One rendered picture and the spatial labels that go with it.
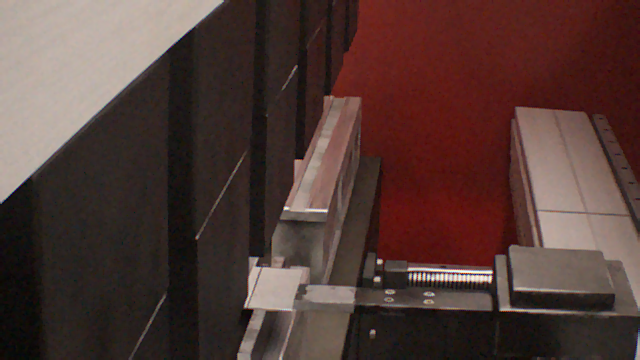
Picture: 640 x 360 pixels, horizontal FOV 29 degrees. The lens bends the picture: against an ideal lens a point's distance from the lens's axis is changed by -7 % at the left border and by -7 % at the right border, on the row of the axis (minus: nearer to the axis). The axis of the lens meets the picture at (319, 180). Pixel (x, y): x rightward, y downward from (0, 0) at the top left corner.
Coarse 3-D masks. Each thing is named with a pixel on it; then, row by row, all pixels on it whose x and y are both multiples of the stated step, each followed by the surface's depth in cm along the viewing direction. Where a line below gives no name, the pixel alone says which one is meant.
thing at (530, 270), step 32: (512, 256) 97; (544, 256) 97; (576, 256) 97; (320, 288) 98; (352, 288) 98; (512, 288) 91; (544, 288) 91; (576, 288) 91; (608, 288) 91; (512, 320) 90; (544, 320) 90; (576, 320) 90; (608, 320) 89; (512, 352) 91; (544, 352) 91; (576, 352) 90; (608, 352) 90
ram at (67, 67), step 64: (0, 0) 25; (64, 0) 29; (128, 0) 36; (192, 0) 46; (0, 64) 25; (64, 64) 30; (128, 64) 37; (0, 128) 25; (64, 128) 30; (0, 192) 26
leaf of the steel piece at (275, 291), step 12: (264, 276) 101; (276, 276) 101; (288, 276) 101; (300, 276) 101; (264, 288) 98; (276, 288) 99; (288, 288) 99; (252, 300) 96; (264, 300) 96; (276, 300) 96; (288, 300) 96
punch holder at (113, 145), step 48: (144, 96) 39; (96, 144) 34; (144, 144) 40; (48, 192) 29; (96, 192) 34; (144, 192) 40; (0, 240) 29; (48, 240) 29; (96, 240) 34; (144, 240) 40; (0, 288) 29; (48, 288) 30; (96, 288) 34; (144, 288) 41; (0, 336) 30; (48, 336) 30; (96, 336) 34; (144, 336) 41
